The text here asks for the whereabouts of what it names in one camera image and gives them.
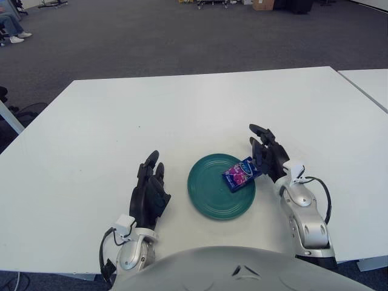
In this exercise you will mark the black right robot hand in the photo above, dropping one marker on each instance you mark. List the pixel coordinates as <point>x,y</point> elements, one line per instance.
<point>274,157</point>

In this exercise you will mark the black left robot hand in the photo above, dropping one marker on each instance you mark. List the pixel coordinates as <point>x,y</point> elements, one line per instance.
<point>148,197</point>

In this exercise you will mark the purple blue gum pack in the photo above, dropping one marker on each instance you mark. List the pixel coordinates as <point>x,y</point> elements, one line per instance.
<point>241,175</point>

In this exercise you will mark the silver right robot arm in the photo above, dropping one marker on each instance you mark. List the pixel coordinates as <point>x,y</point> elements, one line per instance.
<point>306,224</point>

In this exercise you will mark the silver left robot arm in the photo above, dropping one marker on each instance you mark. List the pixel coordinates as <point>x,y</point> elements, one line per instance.
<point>133,254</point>

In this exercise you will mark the green round plate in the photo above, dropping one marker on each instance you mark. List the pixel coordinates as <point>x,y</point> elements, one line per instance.
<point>209,194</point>

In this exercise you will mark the white rectangular table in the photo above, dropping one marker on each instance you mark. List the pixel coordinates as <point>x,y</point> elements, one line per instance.
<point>121,121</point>
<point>369,85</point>

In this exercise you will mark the grey robot torso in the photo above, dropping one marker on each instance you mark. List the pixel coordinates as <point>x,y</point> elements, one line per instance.
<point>212,272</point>

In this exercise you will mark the black cabinet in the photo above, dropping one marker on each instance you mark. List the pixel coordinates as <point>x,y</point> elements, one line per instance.
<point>294,6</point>

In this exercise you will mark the brown cardboard box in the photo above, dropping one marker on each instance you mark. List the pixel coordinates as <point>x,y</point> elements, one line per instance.
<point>263,4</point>

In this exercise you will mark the white table leg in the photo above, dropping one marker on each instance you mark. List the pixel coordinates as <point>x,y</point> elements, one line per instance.
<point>12,118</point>

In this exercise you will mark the metal wheeled rack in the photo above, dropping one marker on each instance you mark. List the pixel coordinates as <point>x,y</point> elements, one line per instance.
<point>212,3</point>

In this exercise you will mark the black stand base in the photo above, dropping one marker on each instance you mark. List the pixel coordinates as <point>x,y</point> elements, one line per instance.
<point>53,3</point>

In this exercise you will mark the seated person in jeans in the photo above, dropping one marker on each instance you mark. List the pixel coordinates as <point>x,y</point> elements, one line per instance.
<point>13,25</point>

